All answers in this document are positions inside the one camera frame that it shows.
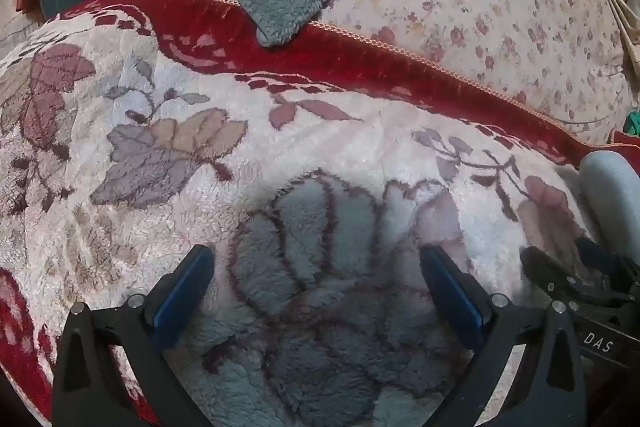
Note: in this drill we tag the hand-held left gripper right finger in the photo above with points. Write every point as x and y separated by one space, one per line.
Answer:
452 297

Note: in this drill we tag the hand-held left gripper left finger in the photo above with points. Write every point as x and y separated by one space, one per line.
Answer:
182 297

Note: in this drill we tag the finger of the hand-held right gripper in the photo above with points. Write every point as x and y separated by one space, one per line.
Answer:
542 264
597 254

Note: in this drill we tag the red and white floral blanket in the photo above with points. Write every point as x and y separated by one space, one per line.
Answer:
200 187

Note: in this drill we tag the green object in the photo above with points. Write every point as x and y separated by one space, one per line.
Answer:
632 123

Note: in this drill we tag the rose print quilt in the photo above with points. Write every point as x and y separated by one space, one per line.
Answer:
450 7

